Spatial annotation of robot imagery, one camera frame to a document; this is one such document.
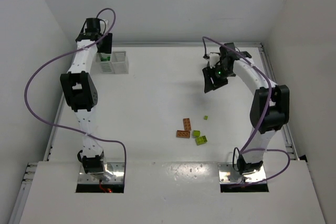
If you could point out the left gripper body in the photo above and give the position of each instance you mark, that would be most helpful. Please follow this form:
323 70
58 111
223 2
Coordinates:
105 44

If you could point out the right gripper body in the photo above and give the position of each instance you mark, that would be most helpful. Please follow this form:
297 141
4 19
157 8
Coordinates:
213 77

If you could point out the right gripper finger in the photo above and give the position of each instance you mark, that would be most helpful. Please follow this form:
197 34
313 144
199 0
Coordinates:
208 84
220 82

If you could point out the orange lego plate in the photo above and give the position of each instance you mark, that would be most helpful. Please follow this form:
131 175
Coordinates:
183 134
187 124

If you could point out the lime lego brick small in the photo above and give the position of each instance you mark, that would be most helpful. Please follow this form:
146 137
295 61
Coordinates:
196 133

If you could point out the lime lego brick large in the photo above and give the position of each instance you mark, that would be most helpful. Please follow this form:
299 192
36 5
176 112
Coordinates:
201 140

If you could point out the small green lego brick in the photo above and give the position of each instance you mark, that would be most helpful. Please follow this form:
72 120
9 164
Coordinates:
104 57

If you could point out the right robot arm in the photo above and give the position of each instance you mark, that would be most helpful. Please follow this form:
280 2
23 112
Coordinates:
251 154

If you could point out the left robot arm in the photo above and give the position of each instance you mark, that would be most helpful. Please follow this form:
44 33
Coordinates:
82 96

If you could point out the white slotted bin left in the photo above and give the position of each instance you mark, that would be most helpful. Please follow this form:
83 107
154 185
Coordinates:
105 66

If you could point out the white slotted bin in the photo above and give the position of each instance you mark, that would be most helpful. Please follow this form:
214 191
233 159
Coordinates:
105 66
119 62

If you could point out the white slotted bin right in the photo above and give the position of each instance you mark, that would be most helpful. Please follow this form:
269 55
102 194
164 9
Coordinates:
119 62

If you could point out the aluminium frame rail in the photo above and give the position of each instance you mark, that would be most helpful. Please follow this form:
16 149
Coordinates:
182 44

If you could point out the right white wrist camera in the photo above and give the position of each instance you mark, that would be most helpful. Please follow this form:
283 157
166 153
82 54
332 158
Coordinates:
214 58

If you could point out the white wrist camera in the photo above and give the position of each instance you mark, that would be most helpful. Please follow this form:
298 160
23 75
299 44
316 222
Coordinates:
214 58
104 22

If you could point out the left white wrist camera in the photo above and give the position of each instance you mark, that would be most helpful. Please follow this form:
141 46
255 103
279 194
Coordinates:
104 22

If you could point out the right side aluminium rail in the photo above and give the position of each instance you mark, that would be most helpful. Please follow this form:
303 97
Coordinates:
278 115

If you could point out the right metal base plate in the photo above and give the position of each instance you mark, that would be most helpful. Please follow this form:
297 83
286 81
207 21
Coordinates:
229 176

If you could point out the metal base plate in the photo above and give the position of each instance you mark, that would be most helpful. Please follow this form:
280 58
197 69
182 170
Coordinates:
229 176
113 175

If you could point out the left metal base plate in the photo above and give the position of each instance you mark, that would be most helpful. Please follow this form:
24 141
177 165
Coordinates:
113 175

